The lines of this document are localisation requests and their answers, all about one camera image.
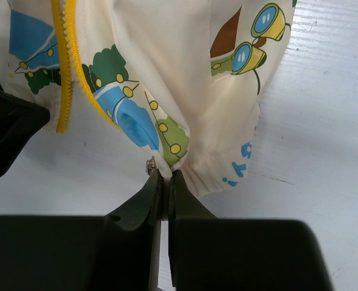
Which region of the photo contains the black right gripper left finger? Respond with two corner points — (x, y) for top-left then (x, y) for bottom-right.
(0, 170), (163, 290)

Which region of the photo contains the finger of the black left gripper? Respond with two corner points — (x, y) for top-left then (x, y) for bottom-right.
(0, 86), (50, 177)

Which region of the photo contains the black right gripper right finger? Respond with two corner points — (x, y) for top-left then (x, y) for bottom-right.
(168, 170), (333, 290)

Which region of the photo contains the cream dinosaur print baby jacket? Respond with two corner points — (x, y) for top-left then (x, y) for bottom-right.
(0, 1), (296, 197)

